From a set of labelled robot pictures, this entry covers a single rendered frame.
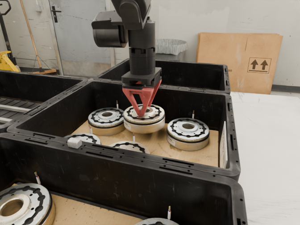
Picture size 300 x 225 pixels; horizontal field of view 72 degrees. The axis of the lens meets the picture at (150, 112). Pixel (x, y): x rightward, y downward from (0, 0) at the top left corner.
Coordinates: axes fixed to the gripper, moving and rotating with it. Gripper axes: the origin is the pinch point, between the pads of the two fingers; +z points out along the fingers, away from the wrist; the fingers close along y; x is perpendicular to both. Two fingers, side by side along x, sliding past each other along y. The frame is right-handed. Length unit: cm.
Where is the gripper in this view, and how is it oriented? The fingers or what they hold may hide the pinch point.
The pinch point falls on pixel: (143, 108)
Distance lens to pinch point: 50.8
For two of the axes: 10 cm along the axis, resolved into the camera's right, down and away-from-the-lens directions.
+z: 0.1, 9.0, 4.3
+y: -2.9, 4.2, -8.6
